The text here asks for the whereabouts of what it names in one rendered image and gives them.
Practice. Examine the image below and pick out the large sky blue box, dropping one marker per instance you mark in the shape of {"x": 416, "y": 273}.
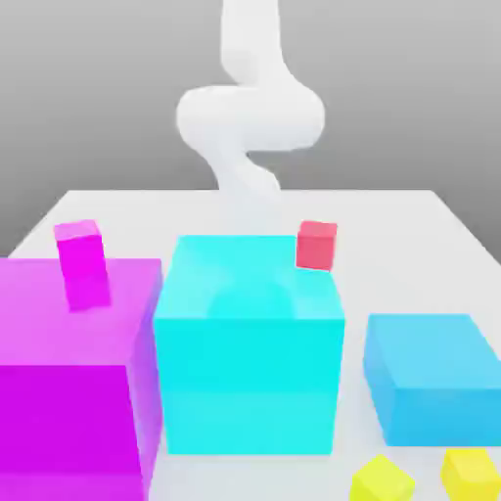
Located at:
{"x": 434, "y": 375}

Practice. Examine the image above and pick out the small red cube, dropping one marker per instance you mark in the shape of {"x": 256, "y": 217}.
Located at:
{"x": 315, "y": 246}

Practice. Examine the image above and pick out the large cyan box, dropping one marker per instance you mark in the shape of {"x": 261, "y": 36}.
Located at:
{"x": 250, "y": 372}

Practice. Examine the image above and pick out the large magenta box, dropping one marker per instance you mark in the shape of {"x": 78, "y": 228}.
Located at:
{"x": 66, "y": 391}

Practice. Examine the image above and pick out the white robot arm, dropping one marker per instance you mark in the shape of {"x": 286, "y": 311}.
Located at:
{"x": 250, "y": 113}

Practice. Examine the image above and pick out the small magenta cube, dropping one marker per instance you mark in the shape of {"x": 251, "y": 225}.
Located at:
{"x": 83, "y": 266}

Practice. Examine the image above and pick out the small lime yellow cube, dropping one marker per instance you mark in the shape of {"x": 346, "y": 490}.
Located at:
{"x": 381, "y": 480}

